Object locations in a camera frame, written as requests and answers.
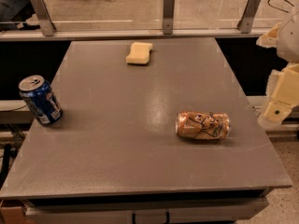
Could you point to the metal bracket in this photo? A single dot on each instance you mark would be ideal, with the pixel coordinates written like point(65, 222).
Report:
point(246, 22)
point(45, 22)
point(168, 16)

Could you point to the left metal bracket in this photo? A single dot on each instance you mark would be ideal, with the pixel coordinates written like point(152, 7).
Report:
point(45, 22)

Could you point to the yellow sponge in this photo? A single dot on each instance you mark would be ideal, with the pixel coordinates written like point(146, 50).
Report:
point(139, 53)

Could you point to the blue soda can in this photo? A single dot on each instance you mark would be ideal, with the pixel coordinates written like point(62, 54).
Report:
point(37, 93)

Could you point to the middle metal bracket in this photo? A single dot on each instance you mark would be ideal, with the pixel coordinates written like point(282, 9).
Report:
point(168, 16)

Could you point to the orange soda can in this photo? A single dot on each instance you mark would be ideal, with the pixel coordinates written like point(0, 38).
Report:
point(202, 125)

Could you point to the clear glass barrier panel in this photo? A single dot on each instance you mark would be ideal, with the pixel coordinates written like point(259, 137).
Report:
point(212, 16)

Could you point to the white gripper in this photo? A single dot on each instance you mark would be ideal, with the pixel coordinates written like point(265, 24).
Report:
point(290, 39)

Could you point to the right metal bracket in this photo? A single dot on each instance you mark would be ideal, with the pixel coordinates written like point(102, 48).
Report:
point(246, 22)

